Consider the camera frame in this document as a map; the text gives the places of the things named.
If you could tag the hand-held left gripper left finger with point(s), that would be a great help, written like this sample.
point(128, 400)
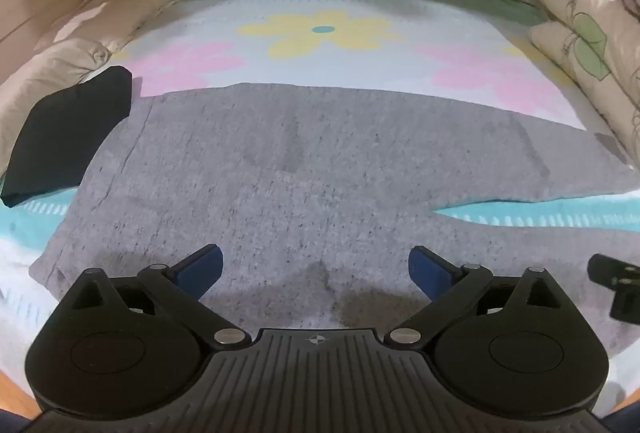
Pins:
point(202, 267)

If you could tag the flower print blanket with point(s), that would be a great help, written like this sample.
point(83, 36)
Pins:
point(320, 48)

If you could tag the grey pants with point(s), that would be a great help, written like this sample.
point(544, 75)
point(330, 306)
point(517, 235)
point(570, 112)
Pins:
point(310, 193)

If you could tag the black folded cloth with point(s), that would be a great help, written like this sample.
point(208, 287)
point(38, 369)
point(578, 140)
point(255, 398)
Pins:
point(70, 128)

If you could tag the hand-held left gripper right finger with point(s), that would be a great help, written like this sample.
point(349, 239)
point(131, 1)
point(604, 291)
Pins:
point(425, 269)

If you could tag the white plain pillow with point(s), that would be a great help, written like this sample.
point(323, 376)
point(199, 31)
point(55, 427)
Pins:
point(85, 33)

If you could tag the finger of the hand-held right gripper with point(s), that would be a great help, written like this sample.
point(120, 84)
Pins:
point(612, 270)

